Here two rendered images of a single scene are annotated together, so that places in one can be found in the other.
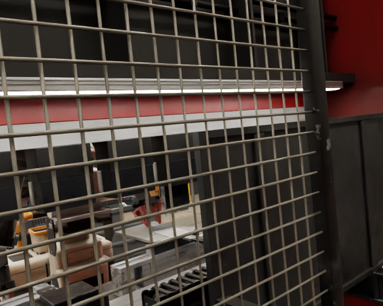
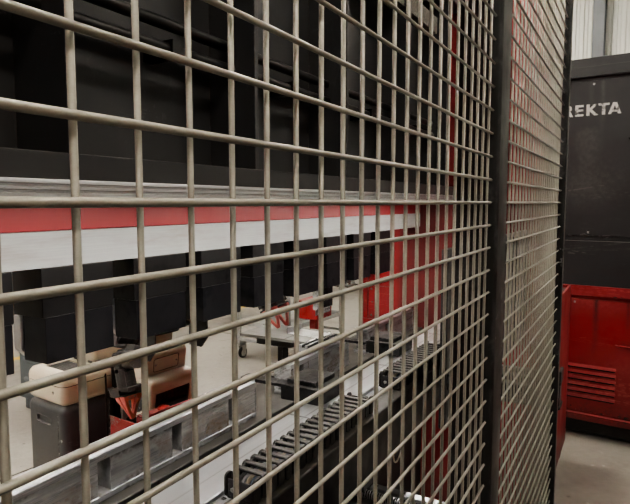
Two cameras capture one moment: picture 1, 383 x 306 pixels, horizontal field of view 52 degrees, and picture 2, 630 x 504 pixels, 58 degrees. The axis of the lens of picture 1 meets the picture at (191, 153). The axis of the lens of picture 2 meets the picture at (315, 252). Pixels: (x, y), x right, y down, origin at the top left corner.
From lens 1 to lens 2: 0.88 m
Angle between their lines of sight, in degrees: 20
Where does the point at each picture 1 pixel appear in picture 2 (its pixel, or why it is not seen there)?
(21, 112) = (247, 210)
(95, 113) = (288, 213)
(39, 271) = (98, 382)
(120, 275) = (290, 371)
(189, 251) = (332, 351)
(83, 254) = (169, 360)
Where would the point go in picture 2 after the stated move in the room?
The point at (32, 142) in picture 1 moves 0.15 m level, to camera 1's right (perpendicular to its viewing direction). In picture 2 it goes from (251, 239) to (306, 238)
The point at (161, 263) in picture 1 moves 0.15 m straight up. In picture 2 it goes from (314, 362) to (314, 316)
